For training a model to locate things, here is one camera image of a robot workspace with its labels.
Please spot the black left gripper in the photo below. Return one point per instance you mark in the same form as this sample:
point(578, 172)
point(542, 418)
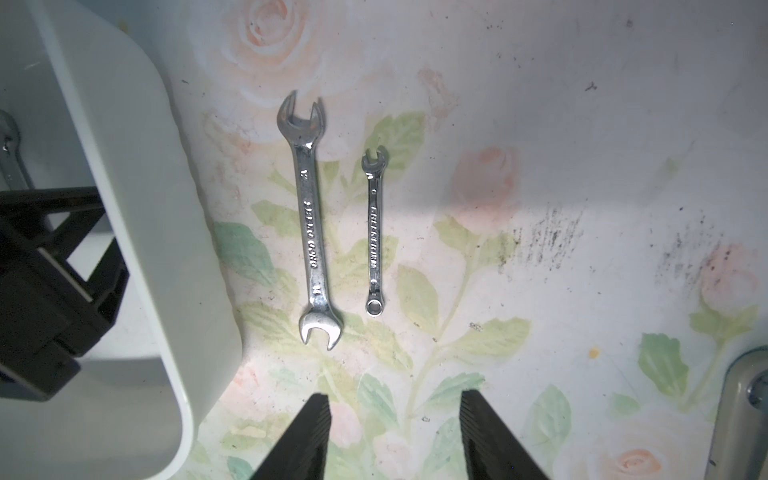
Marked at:
point(51, 315)

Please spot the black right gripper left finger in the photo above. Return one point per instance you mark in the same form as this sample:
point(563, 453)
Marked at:
point(301, 451)

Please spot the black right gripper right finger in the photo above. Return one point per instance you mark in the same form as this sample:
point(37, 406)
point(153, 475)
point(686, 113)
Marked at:
point(491, 451)

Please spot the small silver combination wrench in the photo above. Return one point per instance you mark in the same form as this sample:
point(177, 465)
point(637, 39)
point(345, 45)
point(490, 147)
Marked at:
point(374, 168)

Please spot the silver double open-end wrench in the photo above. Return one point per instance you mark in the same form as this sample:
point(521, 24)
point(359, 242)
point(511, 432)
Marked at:
point(303, 136)

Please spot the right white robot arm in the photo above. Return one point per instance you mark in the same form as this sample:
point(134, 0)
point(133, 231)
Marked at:
point(738, 448)

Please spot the silver combination wrench in box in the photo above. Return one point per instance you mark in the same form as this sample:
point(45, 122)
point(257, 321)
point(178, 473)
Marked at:
point(12, 168)

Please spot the white plastic storage box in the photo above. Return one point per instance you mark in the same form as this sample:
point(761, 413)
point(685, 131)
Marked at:
point(92, 109)

